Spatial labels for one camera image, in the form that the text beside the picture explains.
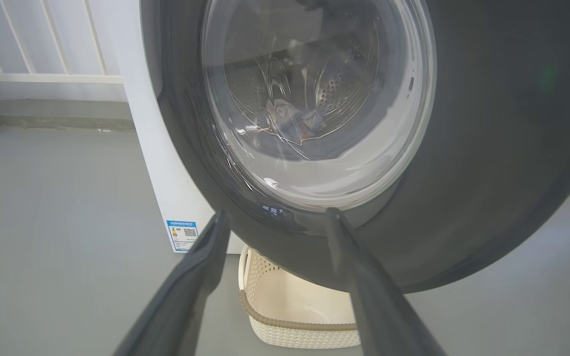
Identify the white window railing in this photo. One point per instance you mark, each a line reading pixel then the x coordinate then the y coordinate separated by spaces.
pixel 42 77

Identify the blue cartoon print garment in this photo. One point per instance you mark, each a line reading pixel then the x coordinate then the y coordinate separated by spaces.
pixel 305 126

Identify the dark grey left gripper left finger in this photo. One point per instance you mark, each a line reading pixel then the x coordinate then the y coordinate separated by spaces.
pixel 181 306

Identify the blue energy label sticker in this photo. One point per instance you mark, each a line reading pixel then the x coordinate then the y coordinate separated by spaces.
pixel 182 236

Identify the cream perforated laundry basket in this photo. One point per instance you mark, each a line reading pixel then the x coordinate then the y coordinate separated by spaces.
pixel 305 306

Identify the dark round washer door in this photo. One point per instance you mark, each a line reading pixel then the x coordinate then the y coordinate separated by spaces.
pixel 488 148

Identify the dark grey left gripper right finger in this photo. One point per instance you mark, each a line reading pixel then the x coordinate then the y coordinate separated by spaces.
pixel 384 316

